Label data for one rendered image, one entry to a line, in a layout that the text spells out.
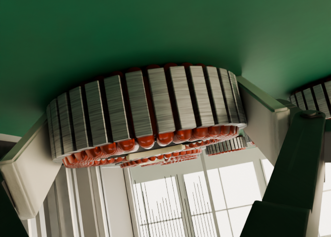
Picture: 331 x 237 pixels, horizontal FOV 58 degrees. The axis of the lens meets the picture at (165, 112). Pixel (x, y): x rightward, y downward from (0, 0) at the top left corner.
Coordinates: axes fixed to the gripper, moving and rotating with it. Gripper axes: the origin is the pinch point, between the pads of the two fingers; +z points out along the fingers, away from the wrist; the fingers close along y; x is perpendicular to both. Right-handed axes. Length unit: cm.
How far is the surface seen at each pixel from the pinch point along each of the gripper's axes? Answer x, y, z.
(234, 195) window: -391, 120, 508
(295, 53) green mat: 2.7, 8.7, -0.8
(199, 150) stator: -10.0, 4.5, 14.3
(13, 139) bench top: -2.3, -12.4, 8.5
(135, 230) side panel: -39, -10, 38
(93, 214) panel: -19.3, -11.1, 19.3
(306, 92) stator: -2.4, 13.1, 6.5
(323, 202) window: -427, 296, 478
